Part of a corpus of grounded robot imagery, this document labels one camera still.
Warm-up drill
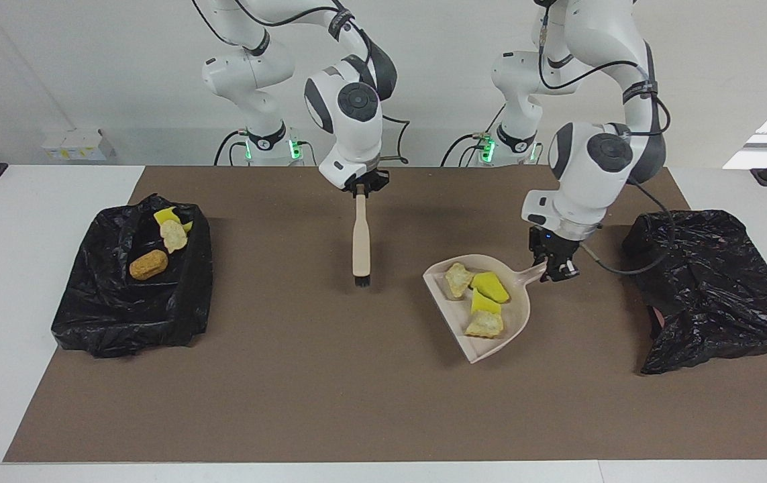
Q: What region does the beige plastic dustpan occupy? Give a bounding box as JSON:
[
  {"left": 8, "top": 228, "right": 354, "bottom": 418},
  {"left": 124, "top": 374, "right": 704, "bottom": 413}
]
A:
[{"left": 422, "top": 254, "right": 548, "bottom": 364}]

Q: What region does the beige handled brush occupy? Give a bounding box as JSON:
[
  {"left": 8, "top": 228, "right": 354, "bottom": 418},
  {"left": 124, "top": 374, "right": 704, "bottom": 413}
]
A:
[{"left": 352, "top": 188, "right": 373, "bottom": 288}]

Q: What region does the green and yellow sponge piece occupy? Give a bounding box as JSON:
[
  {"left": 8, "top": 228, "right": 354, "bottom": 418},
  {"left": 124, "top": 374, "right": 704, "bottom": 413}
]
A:
[{"left": 470, "top": 288, "right": 503, "bottom": 316}]

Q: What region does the pale foam chunk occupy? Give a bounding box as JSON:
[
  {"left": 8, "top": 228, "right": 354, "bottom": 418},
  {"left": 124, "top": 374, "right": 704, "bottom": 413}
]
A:
[
  {"left": 159, "top": 219, "right": 189, "bottom": 254},
  {"left": 445, "top": 262, "right": 474, "bottom": 299},
  {"left": 465, "top": 310, "right": 505, "bottom": 339}
]

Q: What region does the brown foam nugget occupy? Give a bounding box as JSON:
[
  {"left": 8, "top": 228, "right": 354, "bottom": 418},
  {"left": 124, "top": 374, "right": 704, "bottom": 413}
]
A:
[{"left": 129, "top": 249, "right": 169, "bottom": 281}]

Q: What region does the black trash bag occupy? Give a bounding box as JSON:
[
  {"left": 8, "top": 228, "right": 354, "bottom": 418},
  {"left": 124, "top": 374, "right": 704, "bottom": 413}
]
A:
[
  {"left": 51, "top": 193, "right": 214, "bottom": 359},
  {"left": 622, "top": 209, "right": 767, "bottom": 375}
]

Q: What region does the brown table mat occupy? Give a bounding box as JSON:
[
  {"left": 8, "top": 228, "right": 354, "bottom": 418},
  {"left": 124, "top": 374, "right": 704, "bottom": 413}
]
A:
[{"left": 4, "top": 165, "right": 767, "bottom": 464}]

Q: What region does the white power strip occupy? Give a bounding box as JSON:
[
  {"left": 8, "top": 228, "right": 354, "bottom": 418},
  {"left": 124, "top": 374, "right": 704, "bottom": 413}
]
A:
[{"left": 42, "top": 128, "right": 115, "bottom": 162}]

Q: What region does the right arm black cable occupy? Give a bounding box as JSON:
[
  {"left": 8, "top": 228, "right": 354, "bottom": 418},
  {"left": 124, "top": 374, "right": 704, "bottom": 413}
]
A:
[{"left": 190, "top": 0, "right": 411, "bottom": 165}]

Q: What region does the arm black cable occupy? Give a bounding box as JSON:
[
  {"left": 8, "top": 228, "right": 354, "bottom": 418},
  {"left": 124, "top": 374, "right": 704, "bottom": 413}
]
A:
[
  {"left": 538, "top": 0, "right": 677, "bottom": 276},
  {"left": 190, "top": 0, "right": 411, "bottom": 165}
]

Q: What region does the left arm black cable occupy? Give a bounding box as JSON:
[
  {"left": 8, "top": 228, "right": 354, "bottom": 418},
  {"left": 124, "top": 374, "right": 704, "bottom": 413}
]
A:
[{"left": 538, "top": 0, "right": 677, "bottom": 276}]

